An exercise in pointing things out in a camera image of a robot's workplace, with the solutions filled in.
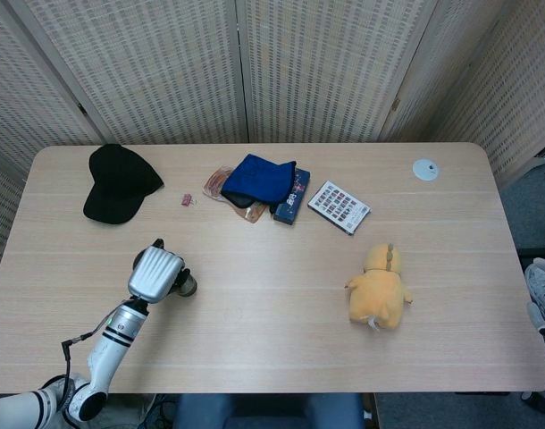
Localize dark blue printed box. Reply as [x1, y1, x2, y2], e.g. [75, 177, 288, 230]
[272, 167, 312, 226]

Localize black baseball cap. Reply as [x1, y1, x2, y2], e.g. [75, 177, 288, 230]
[82, 143, 165, 225]

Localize yellow plush toy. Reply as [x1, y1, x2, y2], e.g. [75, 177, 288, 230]
[344, 241, 415, 334]

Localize white round cable grommet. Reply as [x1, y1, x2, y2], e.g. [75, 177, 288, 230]
[412, 158, 440, 182]

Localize woven folding screen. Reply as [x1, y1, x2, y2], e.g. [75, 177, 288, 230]
[0, 0, 545, 309]

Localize black metal table foot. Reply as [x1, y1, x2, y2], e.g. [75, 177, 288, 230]
[520, 389, 545, 408]

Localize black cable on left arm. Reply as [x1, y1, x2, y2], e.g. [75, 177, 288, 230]
[60, 315, 117, 412]

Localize black soft case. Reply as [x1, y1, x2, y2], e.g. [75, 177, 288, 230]
[222, 191, 256, 209]

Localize black floor cable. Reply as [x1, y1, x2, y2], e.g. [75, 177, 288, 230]
[138, 393, 178, 425]

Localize left silver and black robot hand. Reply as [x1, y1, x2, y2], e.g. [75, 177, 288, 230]
[126, 239, 192, 306]

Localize orange snack packet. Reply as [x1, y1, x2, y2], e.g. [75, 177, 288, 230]
[202, 165, 267, 224]

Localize blue fabric pouch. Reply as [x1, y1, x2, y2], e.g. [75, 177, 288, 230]
[220, 153, 298, 207]

